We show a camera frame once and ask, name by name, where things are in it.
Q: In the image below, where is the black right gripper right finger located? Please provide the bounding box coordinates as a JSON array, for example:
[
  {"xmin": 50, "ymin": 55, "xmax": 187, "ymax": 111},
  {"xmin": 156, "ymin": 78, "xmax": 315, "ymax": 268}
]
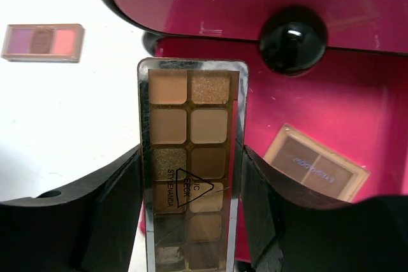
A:
[{"xmin": 241, "ymin": 147, "xmax": 407, "ymax": 271}]

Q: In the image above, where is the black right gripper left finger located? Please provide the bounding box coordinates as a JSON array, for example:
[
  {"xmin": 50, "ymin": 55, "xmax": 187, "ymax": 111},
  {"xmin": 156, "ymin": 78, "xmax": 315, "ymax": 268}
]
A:
[{"xmin": 1, "ymin": 147, "xmax": 142, "ymax": 271}]

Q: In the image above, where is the square brown eyeshadow palette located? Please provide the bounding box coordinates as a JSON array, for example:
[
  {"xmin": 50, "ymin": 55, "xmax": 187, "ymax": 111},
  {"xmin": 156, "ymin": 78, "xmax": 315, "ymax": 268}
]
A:
[{"xmin": 263, "ymin": 125, "xmax": 370, "ymax": 202}]

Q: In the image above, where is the pink drawer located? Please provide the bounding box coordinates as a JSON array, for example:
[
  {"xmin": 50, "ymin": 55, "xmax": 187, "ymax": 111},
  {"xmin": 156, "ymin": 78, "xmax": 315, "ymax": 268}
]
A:
[
  {"xmin": 142, "ymin": 31, "xmax": 408, "ymax": 272},
  {"xmin": 112, "ymin": 0, "xmax": 407, "ymax": 78}
]

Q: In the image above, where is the long brown eyeshadow palette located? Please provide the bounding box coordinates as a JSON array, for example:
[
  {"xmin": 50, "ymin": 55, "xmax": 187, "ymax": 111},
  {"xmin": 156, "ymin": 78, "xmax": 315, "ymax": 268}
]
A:
[{"xmin": 137, "ymin": 58, "xmax": 249, "ymax": 271}]

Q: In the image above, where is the pink three-colour blush palette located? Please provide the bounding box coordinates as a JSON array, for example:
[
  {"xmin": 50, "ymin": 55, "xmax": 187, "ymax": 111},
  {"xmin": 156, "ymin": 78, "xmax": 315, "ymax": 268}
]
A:
[{"xmin": 1, "ymin": 24, "xmax": 85, "ymax": 63}]

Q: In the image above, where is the pink top drawer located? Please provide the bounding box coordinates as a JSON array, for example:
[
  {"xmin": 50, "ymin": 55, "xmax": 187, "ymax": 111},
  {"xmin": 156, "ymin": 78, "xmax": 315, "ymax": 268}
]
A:
[{"xmin": 112, "ymin": 0, "xmax": 407, "ymax": 78}]

